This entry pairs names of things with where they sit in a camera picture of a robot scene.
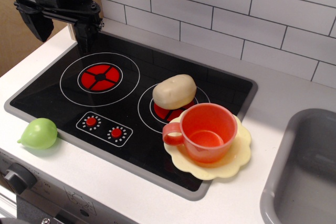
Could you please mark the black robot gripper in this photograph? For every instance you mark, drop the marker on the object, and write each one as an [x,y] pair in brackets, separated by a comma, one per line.
[83,14]

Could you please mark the orange plastic cup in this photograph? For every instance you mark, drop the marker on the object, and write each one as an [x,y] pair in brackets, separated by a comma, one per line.
[206,130]

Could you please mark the pale yellow scalloped plate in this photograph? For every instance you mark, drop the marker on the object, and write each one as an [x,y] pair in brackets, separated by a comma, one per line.
[237,156]

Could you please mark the black toy stove top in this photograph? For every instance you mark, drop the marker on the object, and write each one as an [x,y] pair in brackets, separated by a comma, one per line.
[114,84]

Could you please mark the red left stove button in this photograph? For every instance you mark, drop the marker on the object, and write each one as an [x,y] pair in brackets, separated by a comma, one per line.
[91,122]

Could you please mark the red stove button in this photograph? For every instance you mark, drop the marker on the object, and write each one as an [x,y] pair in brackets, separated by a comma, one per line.
[91,122]
[116,133]

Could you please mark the green toy pear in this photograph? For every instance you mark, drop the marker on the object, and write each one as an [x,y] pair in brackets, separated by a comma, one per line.
[40,134]

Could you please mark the red right stove button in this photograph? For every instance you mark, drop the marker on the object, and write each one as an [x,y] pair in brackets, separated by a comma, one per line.
[116,133]

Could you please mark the beige toy potato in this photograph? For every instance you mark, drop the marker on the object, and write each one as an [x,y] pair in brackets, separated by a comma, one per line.
[174,92]

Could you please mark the grey oven knob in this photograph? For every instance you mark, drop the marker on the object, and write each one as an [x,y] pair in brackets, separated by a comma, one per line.
[19,178]

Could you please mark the grey sink basin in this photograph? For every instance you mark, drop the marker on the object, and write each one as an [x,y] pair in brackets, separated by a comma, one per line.
[301,184]

